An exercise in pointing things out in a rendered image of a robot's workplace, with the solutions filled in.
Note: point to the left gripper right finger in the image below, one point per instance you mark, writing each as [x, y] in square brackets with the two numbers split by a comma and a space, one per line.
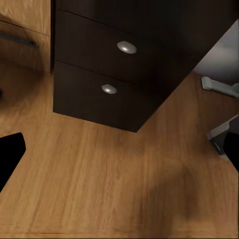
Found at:
[231, 148]

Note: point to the desktop computer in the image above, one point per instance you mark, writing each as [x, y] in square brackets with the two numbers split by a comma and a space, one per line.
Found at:
[217, 136]

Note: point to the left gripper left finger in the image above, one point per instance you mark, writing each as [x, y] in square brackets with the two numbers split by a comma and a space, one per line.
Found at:
[12, 149]

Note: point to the cabinet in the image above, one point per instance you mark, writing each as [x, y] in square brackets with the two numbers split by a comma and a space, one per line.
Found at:
[27, 33]
[117, 61]

